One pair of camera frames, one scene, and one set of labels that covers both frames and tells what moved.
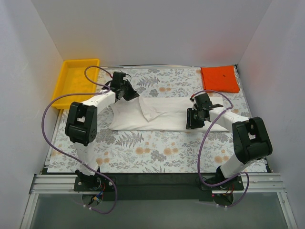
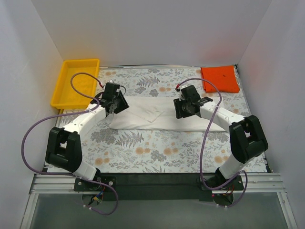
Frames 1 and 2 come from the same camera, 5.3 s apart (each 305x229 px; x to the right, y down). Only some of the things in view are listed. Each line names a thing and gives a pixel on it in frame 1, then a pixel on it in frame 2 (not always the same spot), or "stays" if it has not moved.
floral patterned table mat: (209, 148) stays
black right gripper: (190, 118) → (178, 109)
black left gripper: (130, 91) → (121, 103)
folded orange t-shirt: (222, 78) stays
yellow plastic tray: (73, 80) stays
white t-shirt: (156, 113) stays
